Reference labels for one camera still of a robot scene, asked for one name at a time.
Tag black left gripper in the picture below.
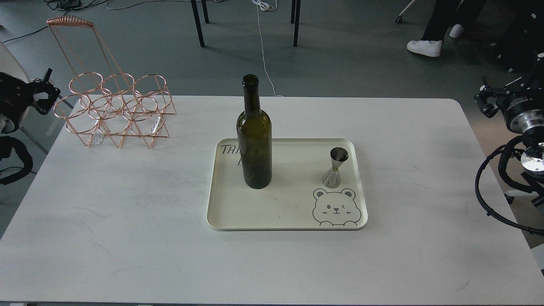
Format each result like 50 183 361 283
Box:
0 68 61 124

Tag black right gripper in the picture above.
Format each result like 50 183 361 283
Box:
474 76 536 119

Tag stainless steel jigger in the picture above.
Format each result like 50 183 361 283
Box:
321 147 349 189

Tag dark green wine bottle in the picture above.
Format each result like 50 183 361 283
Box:
236 74 272 189

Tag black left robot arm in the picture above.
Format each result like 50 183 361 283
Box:
0 68 61 185

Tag white sneaker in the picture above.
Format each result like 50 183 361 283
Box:
406 40 443 57
449 24 465 39

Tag black table legs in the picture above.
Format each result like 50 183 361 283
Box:
190 0 301 48

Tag cream bear serving tray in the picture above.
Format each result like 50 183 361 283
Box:
206 138 368 230

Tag copper wire bottle rack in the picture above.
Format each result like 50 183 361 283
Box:
47 16 177 148

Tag black braided cable loop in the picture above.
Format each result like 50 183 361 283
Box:
475 135 544 236

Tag white cable on floor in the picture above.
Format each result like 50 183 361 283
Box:
252 0 283 98

